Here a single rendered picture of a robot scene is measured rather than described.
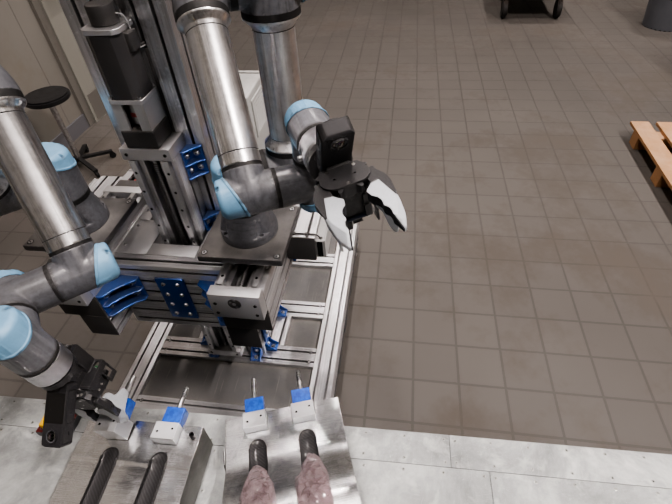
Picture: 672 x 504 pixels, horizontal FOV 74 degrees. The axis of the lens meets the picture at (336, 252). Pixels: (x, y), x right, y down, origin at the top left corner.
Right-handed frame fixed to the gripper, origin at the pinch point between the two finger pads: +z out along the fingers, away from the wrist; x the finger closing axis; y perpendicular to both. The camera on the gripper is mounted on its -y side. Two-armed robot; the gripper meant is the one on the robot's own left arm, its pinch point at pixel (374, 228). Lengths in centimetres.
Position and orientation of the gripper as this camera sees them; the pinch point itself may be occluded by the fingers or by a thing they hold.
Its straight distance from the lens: 54.3
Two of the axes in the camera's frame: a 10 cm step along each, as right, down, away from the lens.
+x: -9.3, 3.5, -0.9
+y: 1.8, 6.8, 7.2
